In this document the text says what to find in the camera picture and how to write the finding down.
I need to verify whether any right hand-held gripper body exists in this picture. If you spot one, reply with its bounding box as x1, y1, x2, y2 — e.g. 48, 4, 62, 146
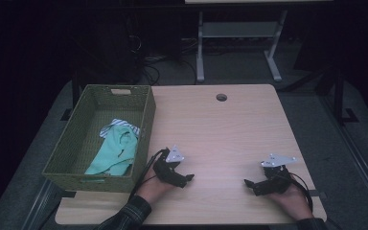
254, 153, 298, 196

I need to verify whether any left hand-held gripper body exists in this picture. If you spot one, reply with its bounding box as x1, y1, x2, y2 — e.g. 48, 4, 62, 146
152, 145, 188, 188

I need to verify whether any mint green garment striped trim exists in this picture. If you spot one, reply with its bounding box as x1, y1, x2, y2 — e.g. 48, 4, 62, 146
84, 118, 141, 177

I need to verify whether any green woven basket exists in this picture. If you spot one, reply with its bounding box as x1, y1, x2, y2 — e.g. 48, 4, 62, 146
41, 83, 157, 194

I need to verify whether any person's left hand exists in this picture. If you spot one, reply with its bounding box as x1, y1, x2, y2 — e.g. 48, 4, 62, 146
136, 167, 176, 206

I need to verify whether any person's right hand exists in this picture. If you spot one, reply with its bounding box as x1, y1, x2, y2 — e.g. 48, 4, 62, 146
267, 183, 314, 221

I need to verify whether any black metal stand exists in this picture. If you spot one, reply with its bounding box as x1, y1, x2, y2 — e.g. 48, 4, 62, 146
284, 61, 359, 127

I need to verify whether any dark computer tower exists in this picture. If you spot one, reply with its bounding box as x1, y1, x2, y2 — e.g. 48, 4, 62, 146
84, 12, 146, 84

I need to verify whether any left hand-held gripper black cable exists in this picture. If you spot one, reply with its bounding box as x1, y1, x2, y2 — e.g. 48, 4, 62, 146
127, 148, 171, 201

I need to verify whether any hand-held gripper black cable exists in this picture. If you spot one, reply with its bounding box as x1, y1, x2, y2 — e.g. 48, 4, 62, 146
279, 172, 314, 213
127, 148, 171, 201

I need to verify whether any right hand-held gripper black cable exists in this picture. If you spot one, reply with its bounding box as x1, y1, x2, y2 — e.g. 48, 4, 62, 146
279, 172, 314, 213

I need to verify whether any bundle of floor cables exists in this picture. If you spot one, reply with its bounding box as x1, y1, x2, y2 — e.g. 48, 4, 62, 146
139, 55, 197, 86

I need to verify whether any white metal table frame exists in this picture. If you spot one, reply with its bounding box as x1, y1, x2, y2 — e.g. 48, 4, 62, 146
195, 9, 288, 83

